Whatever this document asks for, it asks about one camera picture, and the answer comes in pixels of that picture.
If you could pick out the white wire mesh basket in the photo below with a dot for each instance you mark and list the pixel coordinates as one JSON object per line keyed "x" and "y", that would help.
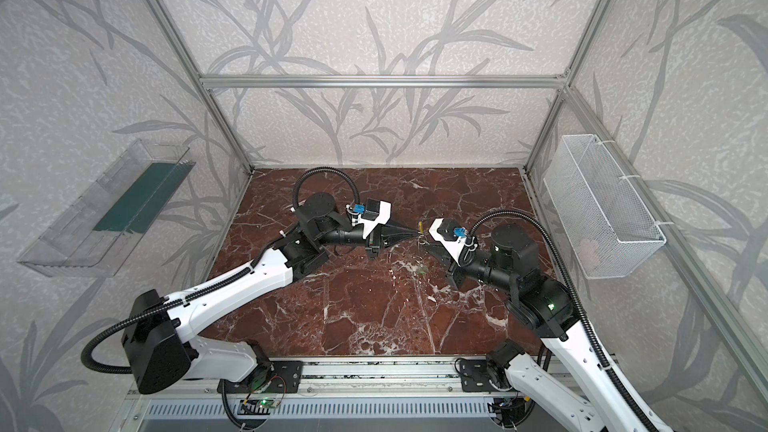
{"x": 596, "y": 199}

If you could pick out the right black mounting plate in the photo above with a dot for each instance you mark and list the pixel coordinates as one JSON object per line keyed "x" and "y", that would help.
{"x": 475, "y": 377}

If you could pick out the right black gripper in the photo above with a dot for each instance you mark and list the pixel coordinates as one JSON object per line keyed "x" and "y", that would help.
{"x": 444, "y": 252}

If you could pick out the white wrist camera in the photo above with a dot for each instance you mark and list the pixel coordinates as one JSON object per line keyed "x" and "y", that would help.
{"x": 454, "y": 237}
{"x": 366, "y": 217}

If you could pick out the clear plastic wall tray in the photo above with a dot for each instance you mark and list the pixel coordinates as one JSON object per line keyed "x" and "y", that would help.
{"x": 95, "y": 235}

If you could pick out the pink object in basket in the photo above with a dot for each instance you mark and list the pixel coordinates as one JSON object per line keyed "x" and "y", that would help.
{"x": 588, "y": 252}

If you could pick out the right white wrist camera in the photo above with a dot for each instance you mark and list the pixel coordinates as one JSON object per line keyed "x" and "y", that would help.
{"x": 454, "y": 237}

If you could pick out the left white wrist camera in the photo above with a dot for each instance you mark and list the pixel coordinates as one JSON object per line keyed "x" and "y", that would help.
{"x": 366, "y": 217}

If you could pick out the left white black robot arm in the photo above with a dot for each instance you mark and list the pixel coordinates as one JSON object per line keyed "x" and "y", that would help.
{"x": 160, "y": 343}

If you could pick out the aluminium frame crossbar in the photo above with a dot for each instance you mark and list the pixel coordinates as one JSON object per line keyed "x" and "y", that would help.
{"x": 383, "y": 81}

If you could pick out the black mounting plate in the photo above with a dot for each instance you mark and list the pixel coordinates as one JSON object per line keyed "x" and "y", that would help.
{"x": 281, "y": 376}
{"x": 475, "y": 377}

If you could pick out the green led circuit board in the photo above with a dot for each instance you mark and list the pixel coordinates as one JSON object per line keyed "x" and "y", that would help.
{"x": 258, "y": 406}

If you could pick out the slotted grey cable duct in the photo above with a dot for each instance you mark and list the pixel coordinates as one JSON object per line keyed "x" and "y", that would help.
{"x": 327, "y": 408}

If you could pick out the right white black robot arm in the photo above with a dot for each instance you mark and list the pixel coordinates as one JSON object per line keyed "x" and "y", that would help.
{"x": 510, "y": 250}

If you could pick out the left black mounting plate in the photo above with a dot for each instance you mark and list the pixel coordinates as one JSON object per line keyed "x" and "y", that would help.
{"x": 281, "y": 376}

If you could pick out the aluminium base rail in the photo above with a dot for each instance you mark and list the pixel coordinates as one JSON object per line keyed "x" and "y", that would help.
{"x": 407, "y": 376}

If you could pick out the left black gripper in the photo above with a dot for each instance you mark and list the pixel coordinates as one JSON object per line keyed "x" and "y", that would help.
{"x": 374, "y": 240}

